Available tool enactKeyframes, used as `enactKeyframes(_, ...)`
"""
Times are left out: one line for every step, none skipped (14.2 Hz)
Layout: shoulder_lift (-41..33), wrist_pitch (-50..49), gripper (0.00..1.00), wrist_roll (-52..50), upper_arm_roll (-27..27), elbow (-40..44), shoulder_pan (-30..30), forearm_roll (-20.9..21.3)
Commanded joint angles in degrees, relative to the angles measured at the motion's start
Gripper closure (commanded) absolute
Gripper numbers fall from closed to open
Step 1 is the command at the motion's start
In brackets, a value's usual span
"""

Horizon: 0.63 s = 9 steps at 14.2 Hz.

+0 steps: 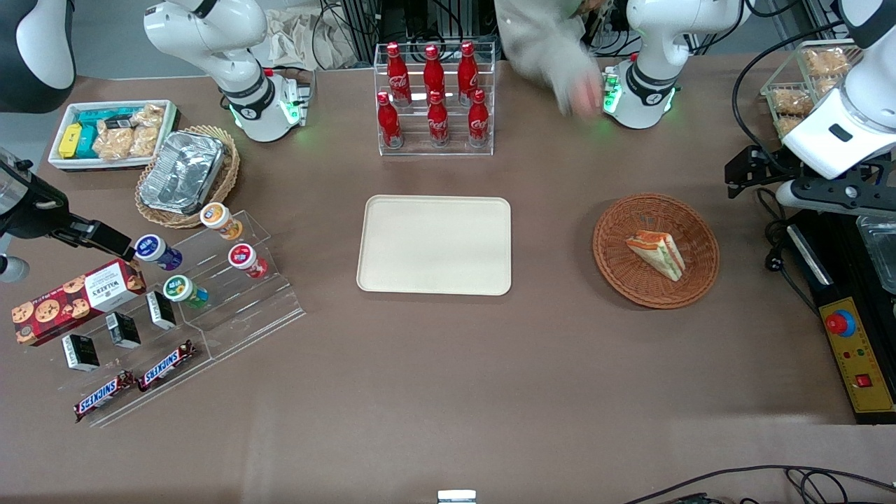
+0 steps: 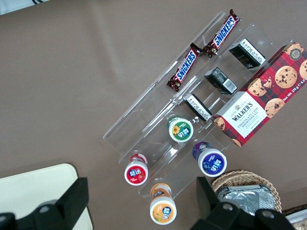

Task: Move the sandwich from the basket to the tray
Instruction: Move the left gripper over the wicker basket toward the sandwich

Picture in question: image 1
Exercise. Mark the yellow black control box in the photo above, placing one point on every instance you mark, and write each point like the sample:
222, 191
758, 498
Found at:
864, 364

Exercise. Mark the white rectangular snack bin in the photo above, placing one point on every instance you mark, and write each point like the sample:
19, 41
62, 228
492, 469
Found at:
59, 162

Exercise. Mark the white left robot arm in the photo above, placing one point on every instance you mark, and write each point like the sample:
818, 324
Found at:
647, 42

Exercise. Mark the black appliance base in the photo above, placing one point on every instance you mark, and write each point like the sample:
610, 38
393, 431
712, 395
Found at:
836, 259

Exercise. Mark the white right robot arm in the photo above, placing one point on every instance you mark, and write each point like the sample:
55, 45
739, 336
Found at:
210, 35

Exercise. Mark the blurred person hand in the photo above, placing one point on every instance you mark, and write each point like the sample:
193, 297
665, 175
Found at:
581, 92

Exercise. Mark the triangle sandwich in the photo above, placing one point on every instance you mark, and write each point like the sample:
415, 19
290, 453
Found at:
658, 253

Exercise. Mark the orange lid yoghurt cup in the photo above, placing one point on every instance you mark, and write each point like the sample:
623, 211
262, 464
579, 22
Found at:
218, 218

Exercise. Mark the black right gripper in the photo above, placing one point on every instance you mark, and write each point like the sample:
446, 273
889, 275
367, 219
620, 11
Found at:
43, 216

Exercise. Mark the blue lid yoghurt cup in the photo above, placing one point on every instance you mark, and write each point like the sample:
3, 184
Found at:
155, 250

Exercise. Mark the black equipment rack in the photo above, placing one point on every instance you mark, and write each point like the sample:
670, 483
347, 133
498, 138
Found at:
392, 21

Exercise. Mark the green lid yoghurt cup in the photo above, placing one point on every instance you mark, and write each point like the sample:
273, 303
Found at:
182, 290

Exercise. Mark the clear acrylic tiered stand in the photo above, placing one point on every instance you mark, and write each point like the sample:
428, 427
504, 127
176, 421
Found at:
126, 406
259, 308

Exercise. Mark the aluminium foil tray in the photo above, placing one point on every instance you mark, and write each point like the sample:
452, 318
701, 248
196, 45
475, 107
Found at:
182, 171

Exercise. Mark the Snickers chocolate bar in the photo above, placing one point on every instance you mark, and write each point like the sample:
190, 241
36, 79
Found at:
166, 366
103, 396

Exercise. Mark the teal long box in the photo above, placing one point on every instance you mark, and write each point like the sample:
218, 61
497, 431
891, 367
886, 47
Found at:
101, 114

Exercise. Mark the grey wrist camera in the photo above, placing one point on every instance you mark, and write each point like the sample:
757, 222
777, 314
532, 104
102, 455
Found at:
833, 196
12, 269

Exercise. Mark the beige cloth bag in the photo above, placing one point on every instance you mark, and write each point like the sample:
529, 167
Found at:
294, 38

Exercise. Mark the grey sleeved forearm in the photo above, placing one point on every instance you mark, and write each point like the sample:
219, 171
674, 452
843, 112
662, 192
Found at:
539, 35

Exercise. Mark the brown round wicker basket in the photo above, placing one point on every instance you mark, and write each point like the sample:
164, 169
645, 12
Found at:
623, 266

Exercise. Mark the red Walkers cookie box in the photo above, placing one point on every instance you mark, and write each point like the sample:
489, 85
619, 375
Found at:
73, 302

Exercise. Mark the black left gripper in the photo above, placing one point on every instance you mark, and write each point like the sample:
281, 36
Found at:
757, 164

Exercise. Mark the red emergency stop button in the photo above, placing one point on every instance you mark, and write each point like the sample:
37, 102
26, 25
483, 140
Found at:
839, 323

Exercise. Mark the beige plastic tray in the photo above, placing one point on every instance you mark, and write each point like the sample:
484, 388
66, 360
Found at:
434, 245

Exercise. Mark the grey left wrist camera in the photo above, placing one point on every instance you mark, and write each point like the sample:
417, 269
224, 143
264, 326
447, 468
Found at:
833, 196

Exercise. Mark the red lid yoghurt cup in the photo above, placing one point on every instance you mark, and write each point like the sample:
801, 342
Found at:
245, 259

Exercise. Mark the clear acrylic snack box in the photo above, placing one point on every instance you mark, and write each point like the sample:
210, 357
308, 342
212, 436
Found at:
794, 101

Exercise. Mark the yellow small box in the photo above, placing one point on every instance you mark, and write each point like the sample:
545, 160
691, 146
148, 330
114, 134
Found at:
70, 140

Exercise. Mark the silver metal bracket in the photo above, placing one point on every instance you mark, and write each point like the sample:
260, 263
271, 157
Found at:
456, 497

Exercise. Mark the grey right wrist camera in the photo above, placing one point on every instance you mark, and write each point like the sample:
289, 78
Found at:
12, 269

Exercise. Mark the steel rectangular pan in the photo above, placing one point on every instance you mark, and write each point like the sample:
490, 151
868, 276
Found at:
880, 252

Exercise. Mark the red cola bottle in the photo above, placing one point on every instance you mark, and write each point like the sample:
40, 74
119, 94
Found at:
438, 126
479, 122
389, 126
434, 70
398, 77
467, 73

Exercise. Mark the clear acrylic bottle rack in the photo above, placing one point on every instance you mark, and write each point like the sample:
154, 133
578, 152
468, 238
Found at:
420, 150

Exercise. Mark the light oval wicker basket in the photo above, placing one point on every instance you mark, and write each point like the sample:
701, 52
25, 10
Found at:
231, 168

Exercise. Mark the small black carton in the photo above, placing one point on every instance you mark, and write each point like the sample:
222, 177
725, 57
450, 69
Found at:
81, 352
123, 330
162, 310

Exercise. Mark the clear bag of crackers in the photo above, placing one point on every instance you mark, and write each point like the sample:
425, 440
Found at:
113, 143
145, 140
150, 115

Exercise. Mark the teal small box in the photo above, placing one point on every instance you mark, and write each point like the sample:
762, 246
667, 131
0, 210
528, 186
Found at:
87, 143

